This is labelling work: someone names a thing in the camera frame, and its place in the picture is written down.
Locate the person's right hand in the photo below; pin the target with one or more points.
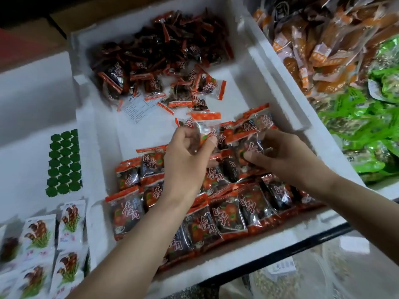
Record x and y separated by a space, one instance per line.
287 155

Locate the person's left hand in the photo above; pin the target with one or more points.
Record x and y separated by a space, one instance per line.
184 168

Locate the dark red snack packet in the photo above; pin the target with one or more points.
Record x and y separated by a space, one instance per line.
249 146
204 124

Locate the pile of green packets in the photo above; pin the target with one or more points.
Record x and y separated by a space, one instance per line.
361 127

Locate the pile of dark red packets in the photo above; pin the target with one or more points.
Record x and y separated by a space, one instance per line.
162 53

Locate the pile of brown packets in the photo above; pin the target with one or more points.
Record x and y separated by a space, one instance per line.
324 40

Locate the pile of white printed packets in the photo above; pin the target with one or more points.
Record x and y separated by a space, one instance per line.
37 258

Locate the person's right forearm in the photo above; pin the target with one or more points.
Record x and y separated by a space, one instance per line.
365 211

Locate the person's left forearm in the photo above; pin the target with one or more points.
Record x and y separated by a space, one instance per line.
121 255

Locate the small white paper slip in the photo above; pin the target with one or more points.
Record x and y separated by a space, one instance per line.
138 109

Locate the green leaf-pattern sheet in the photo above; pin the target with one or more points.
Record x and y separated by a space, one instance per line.
63 162

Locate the clear round plastic tub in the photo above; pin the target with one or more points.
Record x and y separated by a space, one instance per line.
287 283

